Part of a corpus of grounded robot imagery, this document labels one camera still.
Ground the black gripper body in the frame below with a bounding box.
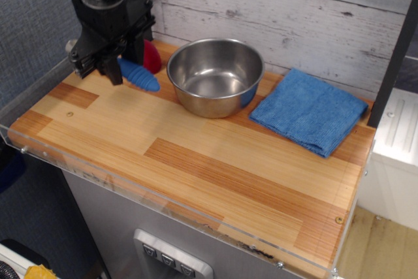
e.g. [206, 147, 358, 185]
[67, 0, 156, 64]

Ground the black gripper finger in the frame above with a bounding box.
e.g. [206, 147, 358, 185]
[95, 54, 123, 86]
[74, 58, 96, 79]

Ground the blue handled metal spoon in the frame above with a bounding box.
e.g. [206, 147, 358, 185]
[117, 57, 161, 92]

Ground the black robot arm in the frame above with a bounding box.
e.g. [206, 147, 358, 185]
[68, 0, 155, 85]

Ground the red toy vegetable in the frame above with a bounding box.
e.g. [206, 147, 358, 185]
[143, 40, 162, 74]

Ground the stainless steel bowl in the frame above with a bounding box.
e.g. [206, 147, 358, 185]
[167, 39, 265, 118]

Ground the dark blue object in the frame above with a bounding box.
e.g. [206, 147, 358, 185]
[1, 139, 26, 193]

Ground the silver toy dispenser panel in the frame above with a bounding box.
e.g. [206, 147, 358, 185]
[133, 229, 214, 278]

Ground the yellow object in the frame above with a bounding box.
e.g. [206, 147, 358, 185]
[24, 265, 58, 279]

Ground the folded blue cloth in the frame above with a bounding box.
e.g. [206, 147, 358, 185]
[249, 69, 368, 158]

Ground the white aluminium block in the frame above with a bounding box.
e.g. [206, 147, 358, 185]
[357, 88, 417, 230]

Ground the dark vertical post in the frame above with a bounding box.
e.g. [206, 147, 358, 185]
[129, 0, 155, 65]

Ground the clear acrylic guard rail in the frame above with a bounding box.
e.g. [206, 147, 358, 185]
[1, 61, 375, 278]

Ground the dark right frame post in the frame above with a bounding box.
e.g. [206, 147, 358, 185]
[367, 0, 417, 128]

